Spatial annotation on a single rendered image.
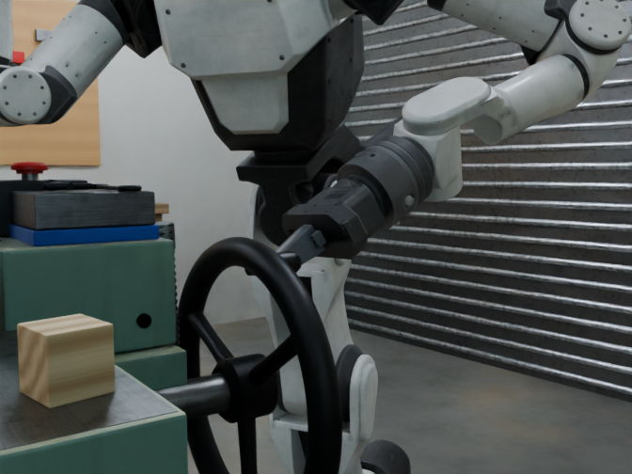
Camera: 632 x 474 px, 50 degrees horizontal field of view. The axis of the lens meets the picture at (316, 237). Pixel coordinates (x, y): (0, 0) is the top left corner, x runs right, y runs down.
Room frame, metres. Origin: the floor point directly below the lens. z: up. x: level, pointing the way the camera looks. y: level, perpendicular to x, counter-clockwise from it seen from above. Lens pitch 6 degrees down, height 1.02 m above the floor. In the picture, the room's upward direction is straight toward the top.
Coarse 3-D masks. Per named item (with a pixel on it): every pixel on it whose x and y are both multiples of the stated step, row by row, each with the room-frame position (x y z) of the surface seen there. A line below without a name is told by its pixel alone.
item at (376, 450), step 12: (372, 444) 1.58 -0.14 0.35; (384, 444) 1.58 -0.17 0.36; (396, 444) 1.60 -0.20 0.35; (360, 456) 1.52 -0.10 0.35; (372, 456) 1.51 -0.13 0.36; (384, 456) 1.52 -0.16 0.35; (396, 456) 1.55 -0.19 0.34; (372, 468) 1.48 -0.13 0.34; (384, 468) 1.47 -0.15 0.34; (396, 468) 1.51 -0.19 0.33; (408, 468) 1.56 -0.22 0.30
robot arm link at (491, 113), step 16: (464, 80) 0.81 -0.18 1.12; (480, 80) 0.81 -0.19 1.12; (416, 96) 0.80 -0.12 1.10; (432, 96) 0.80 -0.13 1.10; (448, 96) 0.79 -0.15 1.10; (464, 96) 0.78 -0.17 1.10; (480, 96) 0.78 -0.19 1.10; (496, 96) 0.78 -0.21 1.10; (416, 112) 0.77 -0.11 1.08; (432, 112) 0.77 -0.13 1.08; (448, 112) 0.76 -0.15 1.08; (464, 112) 0.77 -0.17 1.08; (480, 112) 0.78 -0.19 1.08; (496, 112) 0.80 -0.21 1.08; (512, 112) 0.81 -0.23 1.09; (416, 128) 0.77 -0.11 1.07; (432, 128) 0.76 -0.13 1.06; (448, 128) 0.77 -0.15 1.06; (480, 128) 0.85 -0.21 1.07; (496, 128) 0.82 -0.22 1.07; (512, 128) 0.82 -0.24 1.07
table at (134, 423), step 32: (0, 352) 0.43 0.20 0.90; (128, 352) 0.54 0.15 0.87; (160, 352) 0.54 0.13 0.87; (0, 384) 0.36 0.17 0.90; (128, 384) 0.36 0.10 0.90; (160, 384) 0.53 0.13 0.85; (0, 416) 0.31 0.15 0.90; (32, 416) 0.31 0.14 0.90; (64, 416) 0.31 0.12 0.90; (96, 416) 0.31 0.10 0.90; (128, 416) 0.31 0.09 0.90; (160, 416) 0.31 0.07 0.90; (0, 448) 0.27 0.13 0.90; (32, 448) 0.28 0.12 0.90; (64, 448) 0.28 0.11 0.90; (96, 448) 0.29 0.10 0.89; (128, 448) 0.30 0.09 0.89; (160, 448) 0.31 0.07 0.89
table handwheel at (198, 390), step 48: (240, 240) 0.62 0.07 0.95; (192, 288) 0.70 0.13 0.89; (288, 288) 0.55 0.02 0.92; (192, 336) 0.72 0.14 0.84; (192, 384) 0.59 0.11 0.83; (240, 384) 0.60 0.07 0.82; (336, 384) 0.52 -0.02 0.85; (192, 432) 0.70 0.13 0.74; (240, 432) 0.62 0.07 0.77; (336, 432) 0.51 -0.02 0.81
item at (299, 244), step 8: (304, 232) 0.70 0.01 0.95; (312, 232) 0.70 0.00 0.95; (320, 232) 0.70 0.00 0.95; (296, 240) 0.69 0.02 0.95; (304, 240) 0.70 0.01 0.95; (312, 240) 0.70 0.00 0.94; (320, 240) 0.70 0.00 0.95; (288, 248) 0.69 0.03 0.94; (296, 248) 0.69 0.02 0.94; (304, 248) 0.70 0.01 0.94; (312, 248) 0.70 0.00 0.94; (320, 248) 0.71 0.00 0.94; (304, 256) 0.70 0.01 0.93; (312, 256) 0.70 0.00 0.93
